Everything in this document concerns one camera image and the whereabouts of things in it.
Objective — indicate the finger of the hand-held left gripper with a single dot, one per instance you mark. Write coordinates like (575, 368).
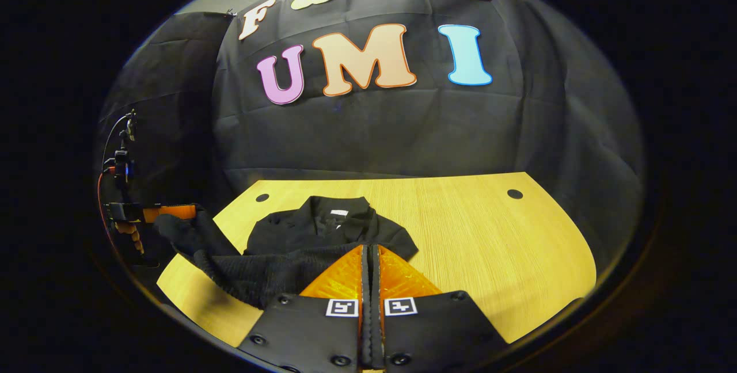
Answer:
(173, 212)

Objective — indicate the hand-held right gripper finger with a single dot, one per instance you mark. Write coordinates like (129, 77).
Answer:
(367, 304)
(376, 304)

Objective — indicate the black collared jacket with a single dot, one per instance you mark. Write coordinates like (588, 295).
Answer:
(299, 235)

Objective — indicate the black backdrop cloth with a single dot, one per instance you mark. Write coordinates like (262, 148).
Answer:
(403, 131)

